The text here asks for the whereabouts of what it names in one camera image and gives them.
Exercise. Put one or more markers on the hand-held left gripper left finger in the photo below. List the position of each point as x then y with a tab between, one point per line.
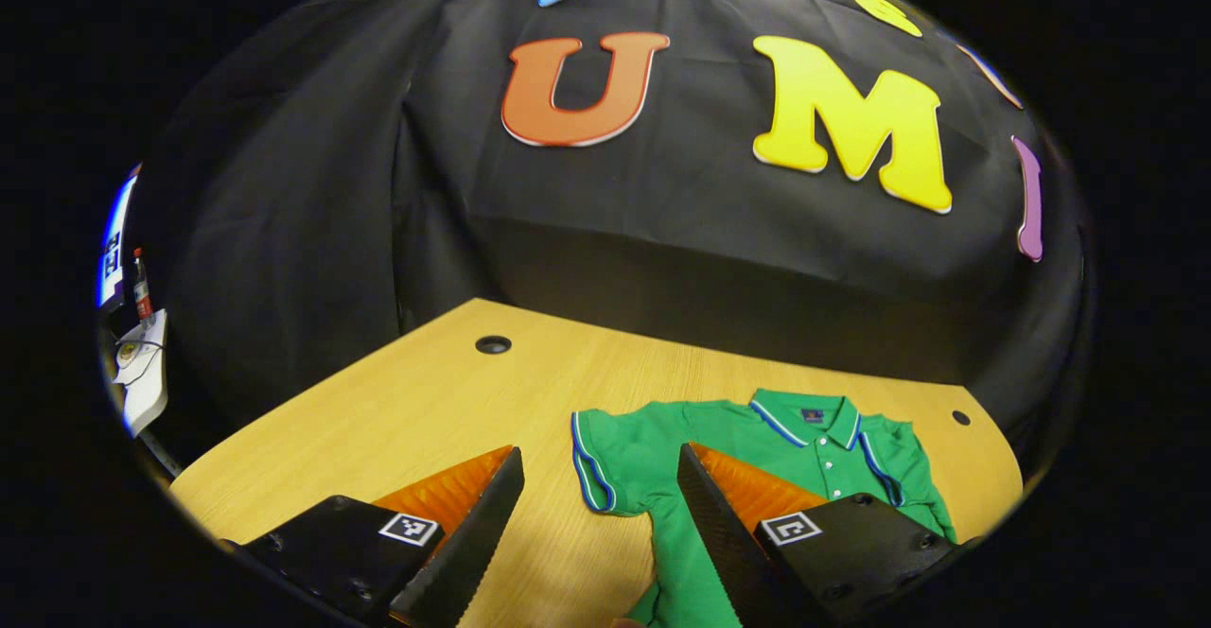
473	552

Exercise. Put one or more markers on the green T-shirt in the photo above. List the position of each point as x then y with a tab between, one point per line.
662	439

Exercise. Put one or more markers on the black backdrop cloth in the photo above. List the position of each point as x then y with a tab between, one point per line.
331	231

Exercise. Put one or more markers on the computer monitor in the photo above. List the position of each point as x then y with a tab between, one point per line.
114	250

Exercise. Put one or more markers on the red bottle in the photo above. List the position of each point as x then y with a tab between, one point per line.
142	297

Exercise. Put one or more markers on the yellow tape roll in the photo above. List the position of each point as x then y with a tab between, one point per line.
128	354

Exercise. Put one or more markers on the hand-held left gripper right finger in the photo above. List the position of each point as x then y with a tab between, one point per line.
724	543

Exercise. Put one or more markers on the white side table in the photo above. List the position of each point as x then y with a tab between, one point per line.
147	401

